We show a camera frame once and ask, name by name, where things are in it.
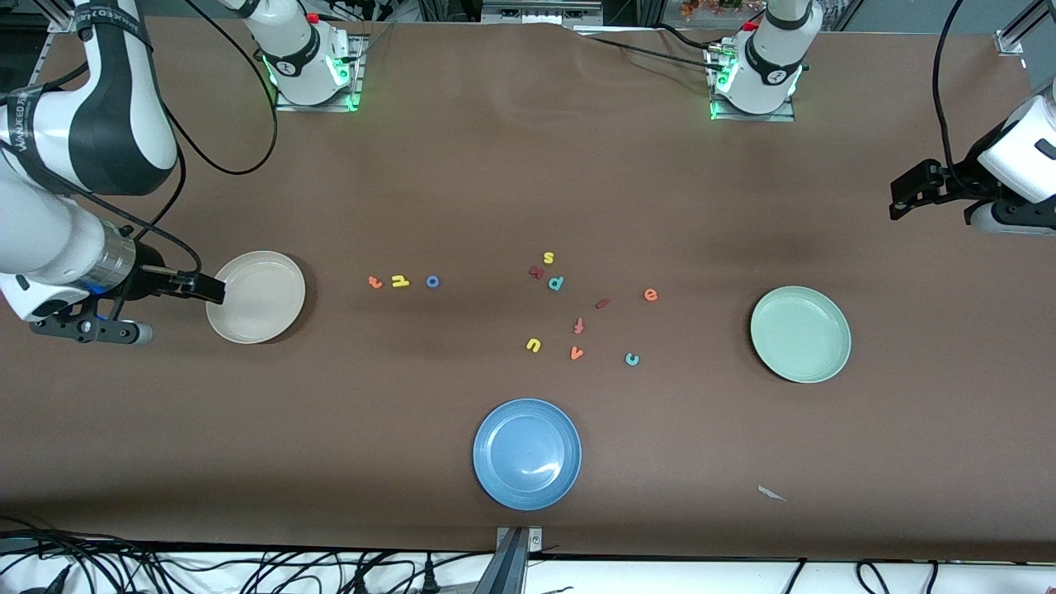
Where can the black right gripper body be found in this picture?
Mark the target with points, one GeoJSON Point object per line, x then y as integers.
{"type": "Point", "coordinates": [148, 280]}

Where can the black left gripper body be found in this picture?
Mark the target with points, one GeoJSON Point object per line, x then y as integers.
{"type": "Point", "coordinates": [954, 183]}

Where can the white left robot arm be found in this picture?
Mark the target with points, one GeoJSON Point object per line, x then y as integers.
{"type": "Point", "coordinates": [767, 66]}

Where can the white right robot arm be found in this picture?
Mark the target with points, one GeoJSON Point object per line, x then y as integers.
{"type": "Point", "coordinates": [115, 124]}

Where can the beige brown plate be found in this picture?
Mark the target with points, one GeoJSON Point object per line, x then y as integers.
{"type": "Point", "coordinates": [264, 318]}

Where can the pale green plate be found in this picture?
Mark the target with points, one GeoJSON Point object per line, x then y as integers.
{"type": "Point", "coordinates": [800, 334]}

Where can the orange flower decoration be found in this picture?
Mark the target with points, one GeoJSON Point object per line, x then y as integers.
{"type": "Point", "coordinates": [701, 8]}

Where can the small white paper scrap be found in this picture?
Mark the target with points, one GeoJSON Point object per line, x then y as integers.
{"type": "Point", "coordinates": [771, 493]}

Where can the large table cover sheet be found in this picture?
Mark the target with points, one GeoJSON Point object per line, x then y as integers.
{"type": "Point", "coordinates": [511, 181]}

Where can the blue plate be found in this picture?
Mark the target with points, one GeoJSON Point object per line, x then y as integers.
{"type": "Point", "coordinates": [527, 454]}

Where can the grey metal box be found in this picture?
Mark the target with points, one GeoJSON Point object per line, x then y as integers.
{"type": "Point", "coordinates": [536, 12]}

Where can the aluminium frame corner profile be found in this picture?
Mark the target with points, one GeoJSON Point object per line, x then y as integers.
{"type": "Point", "coordinates": [56, 16]}
{"type": "Point", "coordinates": [1011, 40]}

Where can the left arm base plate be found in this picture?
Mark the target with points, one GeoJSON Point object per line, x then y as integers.
{"type": "Point", "coordinates": [775, 117]}

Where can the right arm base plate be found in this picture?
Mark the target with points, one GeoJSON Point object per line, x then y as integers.
{"type": "Point", "coordinates": [355, 62]}

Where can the short aluminium profile bracket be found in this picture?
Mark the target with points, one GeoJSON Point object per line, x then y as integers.
{"type": "Point", "coordinates": [511, 569]}

